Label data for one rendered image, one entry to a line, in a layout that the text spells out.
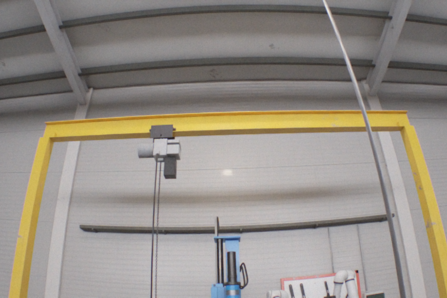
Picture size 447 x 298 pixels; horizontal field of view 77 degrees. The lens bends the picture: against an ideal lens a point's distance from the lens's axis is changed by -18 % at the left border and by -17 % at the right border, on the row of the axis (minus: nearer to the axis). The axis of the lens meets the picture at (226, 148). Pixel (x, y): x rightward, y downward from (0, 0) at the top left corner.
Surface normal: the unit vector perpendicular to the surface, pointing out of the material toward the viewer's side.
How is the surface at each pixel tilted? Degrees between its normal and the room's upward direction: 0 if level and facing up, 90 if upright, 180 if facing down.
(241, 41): 174
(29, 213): 90
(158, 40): 174
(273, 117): 90
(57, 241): 90
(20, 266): 90
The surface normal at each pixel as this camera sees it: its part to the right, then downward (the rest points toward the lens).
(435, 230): -0.01, -0.49
